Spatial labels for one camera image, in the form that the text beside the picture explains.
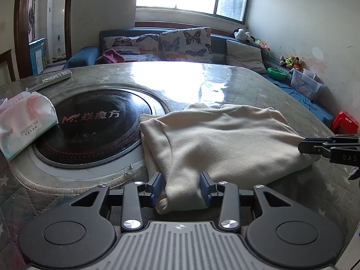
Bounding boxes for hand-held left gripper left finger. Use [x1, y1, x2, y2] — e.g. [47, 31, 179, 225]
[69, 171, 164, 230]

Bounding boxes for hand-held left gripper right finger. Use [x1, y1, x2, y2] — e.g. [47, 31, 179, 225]
[199, 171, 293, 230]

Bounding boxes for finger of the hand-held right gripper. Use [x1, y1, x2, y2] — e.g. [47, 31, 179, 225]
[297, 136, 334, 156]

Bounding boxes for cream sweater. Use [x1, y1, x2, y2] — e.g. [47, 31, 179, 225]
[139, 103, 320, 215]

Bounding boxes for red plastic stool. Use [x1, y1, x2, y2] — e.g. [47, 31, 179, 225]
[330, 111, 360, 135]

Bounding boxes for clear plastic storage box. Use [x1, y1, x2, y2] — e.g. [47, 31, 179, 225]
[289, 68, 326, 102]

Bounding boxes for green bowl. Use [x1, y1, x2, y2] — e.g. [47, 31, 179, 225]
[266, 67, 286, 80]

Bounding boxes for small plush toys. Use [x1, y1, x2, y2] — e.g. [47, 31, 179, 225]
[279, 55, 304, 71]

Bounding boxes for black round hotplate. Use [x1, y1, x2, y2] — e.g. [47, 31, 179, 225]
[30, 88, 167, 170]

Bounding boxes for grey cushion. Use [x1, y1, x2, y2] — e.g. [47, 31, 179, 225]
[225, 39, 268, 75]

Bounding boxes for panda plush toy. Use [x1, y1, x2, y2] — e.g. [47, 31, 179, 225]
[234, 28, 255, 45]

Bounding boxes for pink cloth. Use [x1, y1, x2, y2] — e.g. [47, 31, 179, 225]
[96, 49, 140, 65]

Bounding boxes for butterfly print cushion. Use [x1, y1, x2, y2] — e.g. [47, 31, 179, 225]
[102, 34, 161, 61]
[159, 27, 213, 64]

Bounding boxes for white green tissue pack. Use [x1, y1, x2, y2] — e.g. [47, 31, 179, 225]
[0, 91, 59, 162]

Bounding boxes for white remote control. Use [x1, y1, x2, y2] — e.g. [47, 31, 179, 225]
[27, 71, 73, 92]

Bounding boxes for blue sofa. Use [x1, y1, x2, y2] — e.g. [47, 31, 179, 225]
[63, 28, 337, 125]

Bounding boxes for blue cabinet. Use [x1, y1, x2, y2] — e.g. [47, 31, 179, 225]
[29, 38, 46, 75]

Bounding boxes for wooden chair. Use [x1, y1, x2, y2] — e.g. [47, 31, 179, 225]
[0, 49, 16, 87]

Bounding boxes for wooden door frame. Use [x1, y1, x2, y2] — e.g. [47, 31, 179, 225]
[14, 0, 74, 80]

